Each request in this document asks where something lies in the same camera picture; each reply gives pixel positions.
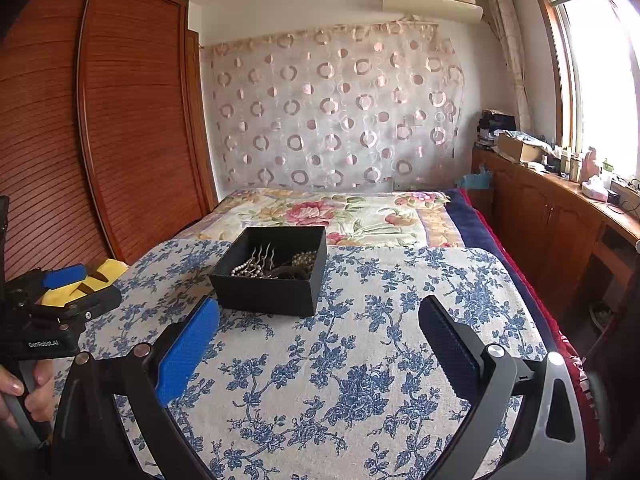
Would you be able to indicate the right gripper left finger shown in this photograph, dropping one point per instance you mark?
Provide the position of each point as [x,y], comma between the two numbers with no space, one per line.
[90,439]

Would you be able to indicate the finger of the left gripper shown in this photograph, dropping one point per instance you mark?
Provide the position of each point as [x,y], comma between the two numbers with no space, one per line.
[62,277]
[89,307]

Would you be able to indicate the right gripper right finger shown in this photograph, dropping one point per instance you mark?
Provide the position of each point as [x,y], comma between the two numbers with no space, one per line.
[547,440]

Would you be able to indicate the black jewelry box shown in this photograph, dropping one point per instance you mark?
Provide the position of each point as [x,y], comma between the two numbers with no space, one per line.
[293,246]

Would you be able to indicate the yellow plush toy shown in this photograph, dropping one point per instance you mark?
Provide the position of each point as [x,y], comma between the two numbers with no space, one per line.
[102,276]

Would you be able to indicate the silver hair comb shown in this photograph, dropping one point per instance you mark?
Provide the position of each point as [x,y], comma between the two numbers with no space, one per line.
[259,265]

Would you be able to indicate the blue floral white blanket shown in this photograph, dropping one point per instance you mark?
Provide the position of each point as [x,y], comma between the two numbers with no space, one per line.
[354,391]

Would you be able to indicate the navy blue bed sheet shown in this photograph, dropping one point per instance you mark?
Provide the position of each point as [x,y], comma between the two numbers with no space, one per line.
[532,313]

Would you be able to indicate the wooden cabinet counter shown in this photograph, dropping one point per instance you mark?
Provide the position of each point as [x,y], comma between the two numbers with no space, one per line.
[570,248]

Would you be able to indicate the black bangle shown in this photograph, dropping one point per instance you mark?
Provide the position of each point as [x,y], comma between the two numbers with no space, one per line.
[290,273]

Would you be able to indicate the white tissue box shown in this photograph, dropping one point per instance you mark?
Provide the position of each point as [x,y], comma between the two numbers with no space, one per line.
[595,191]

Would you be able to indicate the teal cloth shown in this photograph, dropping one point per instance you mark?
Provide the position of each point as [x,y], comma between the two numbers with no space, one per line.
[480,181]

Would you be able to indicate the pink figurine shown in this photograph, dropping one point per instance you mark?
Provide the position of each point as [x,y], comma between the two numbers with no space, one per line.
[590,167]

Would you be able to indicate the pink floral quilt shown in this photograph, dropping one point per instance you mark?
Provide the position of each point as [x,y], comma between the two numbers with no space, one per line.
[395,219]

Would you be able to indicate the cardboard box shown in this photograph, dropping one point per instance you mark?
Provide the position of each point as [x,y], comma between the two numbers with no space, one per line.
[519,147]

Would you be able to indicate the pile of dark clothes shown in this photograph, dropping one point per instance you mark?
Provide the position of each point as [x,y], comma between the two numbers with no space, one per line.
[489,125]

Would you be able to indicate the pink circle pattern curtain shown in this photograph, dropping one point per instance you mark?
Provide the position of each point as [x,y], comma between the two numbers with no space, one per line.
[353,108]

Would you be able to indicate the window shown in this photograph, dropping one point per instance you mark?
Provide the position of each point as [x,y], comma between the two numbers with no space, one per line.
[595,58]

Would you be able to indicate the beige window curtain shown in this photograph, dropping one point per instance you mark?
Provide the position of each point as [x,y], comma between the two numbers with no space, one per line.
[505,21]

